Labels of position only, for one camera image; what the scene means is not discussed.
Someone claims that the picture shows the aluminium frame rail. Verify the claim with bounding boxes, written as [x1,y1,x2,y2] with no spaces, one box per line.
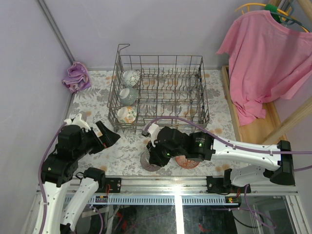
[117,176,298,195]

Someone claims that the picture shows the slotted cable duct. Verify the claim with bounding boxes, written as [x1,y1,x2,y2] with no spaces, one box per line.
[64,195,242,206]

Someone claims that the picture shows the yellow floral bowl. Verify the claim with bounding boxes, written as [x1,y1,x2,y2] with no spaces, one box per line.
[117,106,137,123]

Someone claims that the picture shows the yellow clothes hanger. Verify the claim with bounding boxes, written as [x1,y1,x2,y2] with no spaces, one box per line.
[235,0,311,33]

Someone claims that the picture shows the red diamond patterned bowl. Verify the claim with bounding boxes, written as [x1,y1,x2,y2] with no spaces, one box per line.
[175,156,200,169]

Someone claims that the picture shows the floral table mat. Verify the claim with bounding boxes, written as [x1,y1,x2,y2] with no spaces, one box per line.
[64,69,277,176]

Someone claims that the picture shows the pink t-shirt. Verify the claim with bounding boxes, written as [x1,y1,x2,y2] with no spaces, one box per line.
[217,10,312,126]

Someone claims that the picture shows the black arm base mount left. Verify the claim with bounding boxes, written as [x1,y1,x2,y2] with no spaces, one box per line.
[104,177,122,194]

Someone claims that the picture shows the grey dotted bowl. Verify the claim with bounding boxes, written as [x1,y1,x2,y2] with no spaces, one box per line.
[119,87,138,106]

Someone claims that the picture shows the wooden tray frame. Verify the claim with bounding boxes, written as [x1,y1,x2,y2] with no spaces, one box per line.
[221,65,281,144]

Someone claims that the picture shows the purple crumpled cloth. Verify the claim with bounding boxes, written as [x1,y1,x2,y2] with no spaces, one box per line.
[62,61,92,93]

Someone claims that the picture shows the white wrist camera, left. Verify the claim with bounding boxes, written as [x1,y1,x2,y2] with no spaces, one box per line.
[64,112,91,131]

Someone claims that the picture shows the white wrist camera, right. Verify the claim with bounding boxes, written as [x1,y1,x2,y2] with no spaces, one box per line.
[142,123,160,147]

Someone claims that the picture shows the grey wire dish rack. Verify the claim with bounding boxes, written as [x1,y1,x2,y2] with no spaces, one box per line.
[108,44,210,133]

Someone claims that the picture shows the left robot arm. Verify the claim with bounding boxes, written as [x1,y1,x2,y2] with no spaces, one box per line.
[34,119,120,234]

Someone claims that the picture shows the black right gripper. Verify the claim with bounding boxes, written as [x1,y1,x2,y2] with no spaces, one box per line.
[147,136,185,167]

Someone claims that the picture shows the corner aluminium post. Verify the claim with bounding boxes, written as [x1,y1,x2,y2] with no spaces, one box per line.
[36,0,74,64]

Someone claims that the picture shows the purple striped bowl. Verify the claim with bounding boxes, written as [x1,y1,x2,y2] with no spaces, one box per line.
[140,150,161,172]

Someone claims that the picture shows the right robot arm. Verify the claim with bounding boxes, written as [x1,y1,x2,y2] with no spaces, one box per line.
[142,124,295,193]

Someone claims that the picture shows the white wrist camera,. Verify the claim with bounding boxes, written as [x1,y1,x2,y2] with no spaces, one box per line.
[64,112,91,131]
[142,123,160,147]

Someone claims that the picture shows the teal clothes hanger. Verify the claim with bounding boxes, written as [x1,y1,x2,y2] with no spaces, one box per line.
[264,4,309,32]

